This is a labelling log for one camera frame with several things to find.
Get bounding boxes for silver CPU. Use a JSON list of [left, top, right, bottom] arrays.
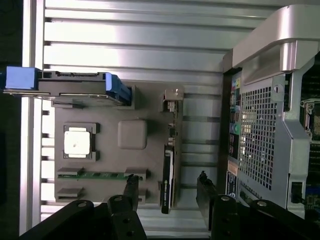
[[63, 126, 92, 159]]

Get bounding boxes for green motherboard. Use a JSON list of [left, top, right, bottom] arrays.
[[301, 69, 320, 211]]

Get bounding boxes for green RAM stick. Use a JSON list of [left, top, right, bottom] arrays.
[[58, 171, 131, 180]]

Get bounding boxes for open PC case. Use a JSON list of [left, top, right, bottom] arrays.
[[217, 4, 320, 233]]

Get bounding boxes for gray parts rack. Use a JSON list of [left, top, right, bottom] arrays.
[[51, 84, 186, 208]]

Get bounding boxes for hard disk with blue caddy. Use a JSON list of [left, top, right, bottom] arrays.
[[0, 65, 133, 105]]

